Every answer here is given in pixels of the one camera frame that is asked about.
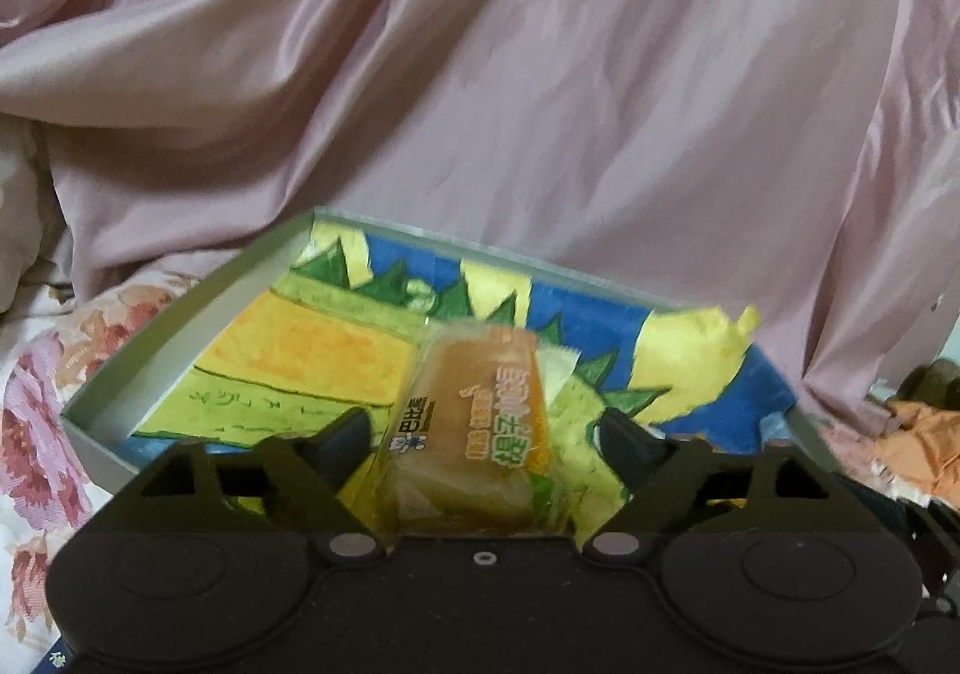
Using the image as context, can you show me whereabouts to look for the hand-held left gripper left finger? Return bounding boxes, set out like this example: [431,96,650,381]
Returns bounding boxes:
[139,410,380,564]

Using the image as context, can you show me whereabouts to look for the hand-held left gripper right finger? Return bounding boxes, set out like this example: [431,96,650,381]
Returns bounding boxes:
[581,410,832,564]

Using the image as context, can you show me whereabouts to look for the orange cake snack packet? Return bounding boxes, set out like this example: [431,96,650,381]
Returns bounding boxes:
[375,320,580,541]

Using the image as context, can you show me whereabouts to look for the shallow grey cardboard box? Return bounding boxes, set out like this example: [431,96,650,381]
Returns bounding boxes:
[60,205,846,496]

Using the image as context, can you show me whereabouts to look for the colourful printed paper lining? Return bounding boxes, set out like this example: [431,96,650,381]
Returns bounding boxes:
[131,216,796,495]

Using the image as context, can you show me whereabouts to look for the floral bed sheet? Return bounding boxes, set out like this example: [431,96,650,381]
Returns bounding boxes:
[0,272,207,674]

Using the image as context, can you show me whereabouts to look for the orange cloth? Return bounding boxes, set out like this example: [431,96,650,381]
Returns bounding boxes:
[874,400,960,504]

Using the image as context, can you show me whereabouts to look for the dark cloth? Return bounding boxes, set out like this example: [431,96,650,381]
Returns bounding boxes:
[870,359,960,420]

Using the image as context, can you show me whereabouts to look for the pink satin sheet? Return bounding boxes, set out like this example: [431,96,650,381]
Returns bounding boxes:
[0,0,960,424]

